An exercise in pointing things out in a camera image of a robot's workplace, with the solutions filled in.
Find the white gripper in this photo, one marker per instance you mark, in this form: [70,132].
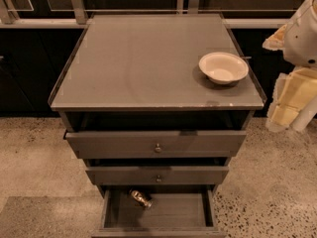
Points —
[302,39]

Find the orange soda can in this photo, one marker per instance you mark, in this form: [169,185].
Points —
[141,198]

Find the grey drawer cabinet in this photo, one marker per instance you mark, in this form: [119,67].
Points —
[141,73]

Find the top drawer metal knob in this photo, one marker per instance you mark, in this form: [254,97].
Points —
[158,148]

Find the bottom grey drawer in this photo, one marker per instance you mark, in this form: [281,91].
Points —
[176,212]

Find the grey drawer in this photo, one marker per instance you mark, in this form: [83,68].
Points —
[147,175]
[176,212]
[141,144]

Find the top grey drawer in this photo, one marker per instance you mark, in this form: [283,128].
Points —
[141,144]

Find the middle grey drawer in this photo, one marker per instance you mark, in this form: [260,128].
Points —
[147,175]

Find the white paper bowl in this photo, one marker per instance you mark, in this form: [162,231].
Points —
[223,68]

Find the white pipe post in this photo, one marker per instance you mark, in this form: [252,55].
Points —
[305,116]

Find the metal railing frame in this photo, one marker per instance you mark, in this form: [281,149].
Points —
[77,13]

